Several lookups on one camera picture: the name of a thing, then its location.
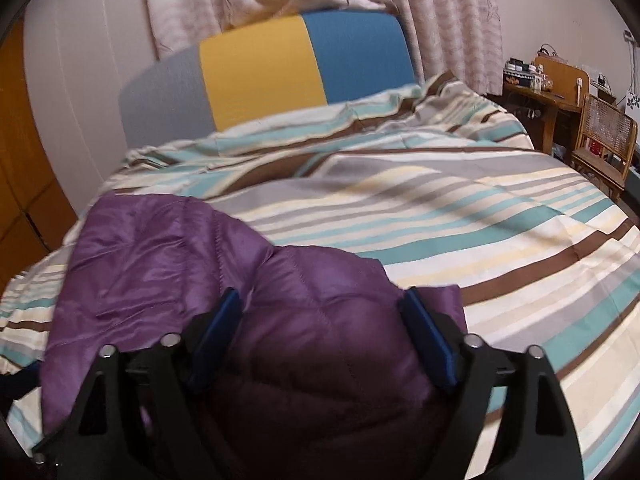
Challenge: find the pink patterned curtain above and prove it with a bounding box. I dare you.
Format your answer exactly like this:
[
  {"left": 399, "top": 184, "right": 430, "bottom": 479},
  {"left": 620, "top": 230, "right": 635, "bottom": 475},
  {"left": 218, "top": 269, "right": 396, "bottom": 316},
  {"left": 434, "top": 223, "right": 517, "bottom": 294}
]
[{"left": 141, "top": 0, "right": 505, "bottom": 97}]

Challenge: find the rattan wooden chair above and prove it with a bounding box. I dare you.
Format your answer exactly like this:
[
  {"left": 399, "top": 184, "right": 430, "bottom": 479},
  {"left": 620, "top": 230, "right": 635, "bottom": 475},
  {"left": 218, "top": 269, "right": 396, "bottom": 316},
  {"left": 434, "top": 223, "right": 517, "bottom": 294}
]
[{"left": 571, "top": 93, "right": 639, "bottom": 199}]

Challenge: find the purple quilted down jacket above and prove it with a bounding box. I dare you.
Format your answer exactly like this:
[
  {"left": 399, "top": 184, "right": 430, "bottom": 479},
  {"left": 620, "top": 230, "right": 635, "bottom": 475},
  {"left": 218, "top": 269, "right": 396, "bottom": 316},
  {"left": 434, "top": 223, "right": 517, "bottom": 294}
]
[{"left": 39, "top": 194, "right": 469, "bottom": 480}]

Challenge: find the wooden wardrobe door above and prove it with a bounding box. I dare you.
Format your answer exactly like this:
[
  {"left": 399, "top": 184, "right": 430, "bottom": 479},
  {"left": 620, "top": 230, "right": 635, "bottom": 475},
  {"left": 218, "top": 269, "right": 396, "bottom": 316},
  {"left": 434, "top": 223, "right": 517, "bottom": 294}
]
[{"left": 0, "top": 18, "right": 79, "bottom": 286}]

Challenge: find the wooden desk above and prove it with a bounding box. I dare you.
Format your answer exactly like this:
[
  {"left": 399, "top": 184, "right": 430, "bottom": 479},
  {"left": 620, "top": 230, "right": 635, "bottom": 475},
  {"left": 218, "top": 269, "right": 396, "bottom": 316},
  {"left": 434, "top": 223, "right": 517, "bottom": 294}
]
[{"left": 502, "top": 78, "right": 584, "bottom": 158}]

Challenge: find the wooden board with white handle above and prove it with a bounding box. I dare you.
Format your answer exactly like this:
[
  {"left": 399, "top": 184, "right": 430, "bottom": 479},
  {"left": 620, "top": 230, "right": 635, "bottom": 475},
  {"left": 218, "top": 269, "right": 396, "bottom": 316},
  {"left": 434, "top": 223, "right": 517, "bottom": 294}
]
[{"left": 533, "top": 56, "right": 589, "bottom": 107}]

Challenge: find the grey yellow blue headboard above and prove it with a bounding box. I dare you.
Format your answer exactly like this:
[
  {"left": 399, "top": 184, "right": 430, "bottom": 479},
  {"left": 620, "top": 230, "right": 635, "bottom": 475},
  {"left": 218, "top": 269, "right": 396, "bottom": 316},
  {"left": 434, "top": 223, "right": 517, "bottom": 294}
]
[{"left": 118, "top": 10, "right": 418, "bottom": 150}]

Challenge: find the striped bed duvet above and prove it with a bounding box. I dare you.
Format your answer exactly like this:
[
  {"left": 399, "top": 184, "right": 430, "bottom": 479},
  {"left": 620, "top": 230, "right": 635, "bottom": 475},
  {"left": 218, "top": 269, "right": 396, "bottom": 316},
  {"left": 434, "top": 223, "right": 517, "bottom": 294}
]
[{"left": 0, "top": 71, "right": 640, "bottom": 480}]

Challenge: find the black box with jars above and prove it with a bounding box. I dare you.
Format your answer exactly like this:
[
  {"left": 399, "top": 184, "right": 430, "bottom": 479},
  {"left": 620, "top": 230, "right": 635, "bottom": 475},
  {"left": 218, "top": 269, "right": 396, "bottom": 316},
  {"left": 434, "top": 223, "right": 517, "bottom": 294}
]
[{"left": 504, "top": 59, "right": 539, "bottom": 88}]

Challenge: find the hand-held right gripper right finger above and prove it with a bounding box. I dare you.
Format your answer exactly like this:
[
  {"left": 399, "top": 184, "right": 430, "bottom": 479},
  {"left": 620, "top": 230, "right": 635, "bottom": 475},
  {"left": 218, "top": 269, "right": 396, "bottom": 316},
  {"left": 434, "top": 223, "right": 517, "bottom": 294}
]
[{"left": 399, "top": 287, "right": 585, "bottom": 480}]

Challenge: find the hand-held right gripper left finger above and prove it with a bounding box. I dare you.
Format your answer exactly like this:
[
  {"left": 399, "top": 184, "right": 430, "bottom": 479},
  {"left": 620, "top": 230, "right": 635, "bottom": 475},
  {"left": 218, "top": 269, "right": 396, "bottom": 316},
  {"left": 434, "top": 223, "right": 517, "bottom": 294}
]
[{"left": 30, "top": 288, "right": 243, "bottom": 480}]

